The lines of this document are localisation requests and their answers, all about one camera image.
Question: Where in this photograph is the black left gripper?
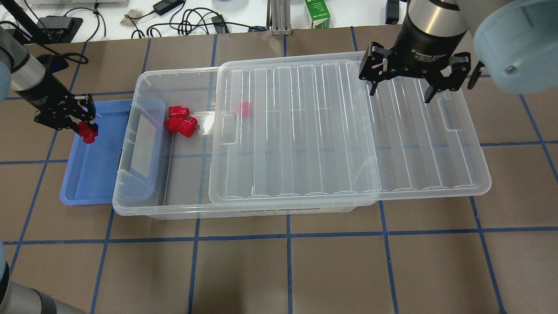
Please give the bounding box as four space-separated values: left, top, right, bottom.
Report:
20 74 99 137

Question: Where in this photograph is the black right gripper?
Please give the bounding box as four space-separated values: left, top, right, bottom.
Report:
359 17 472 104

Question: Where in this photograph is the red block from tray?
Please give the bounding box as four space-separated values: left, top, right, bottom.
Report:
78 121 99 144

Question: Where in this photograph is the clear plastic box lid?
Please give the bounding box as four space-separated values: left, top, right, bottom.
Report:
208 51 492 210

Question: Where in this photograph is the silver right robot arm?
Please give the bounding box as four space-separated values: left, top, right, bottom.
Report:
359 0 558 103

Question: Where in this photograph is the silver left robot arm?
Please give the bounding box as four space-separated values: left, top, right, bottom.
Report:
0 29 99 143

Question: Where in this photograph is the clear plastic storage box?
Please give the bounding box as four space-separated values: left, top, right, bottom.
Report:
113 66 355 219

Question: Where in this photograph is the blue plastic tray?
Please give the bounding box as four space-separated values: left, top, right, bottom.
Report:
60 99 132 205

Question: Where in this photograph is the green white carton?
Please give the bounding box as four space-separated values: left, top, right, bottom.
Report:
303 0 331 29

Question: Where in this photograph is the black power adapter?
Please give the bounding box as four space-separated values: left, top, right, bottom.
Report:
152 0 185 16
211 14 230 34

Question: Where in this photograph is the red block under lid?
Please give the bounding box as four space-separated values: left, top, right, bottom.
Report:
240 102 252 117

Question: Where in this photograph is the aluminium frame post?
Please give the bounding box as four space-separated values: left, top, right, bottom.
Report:
267 0 293 36

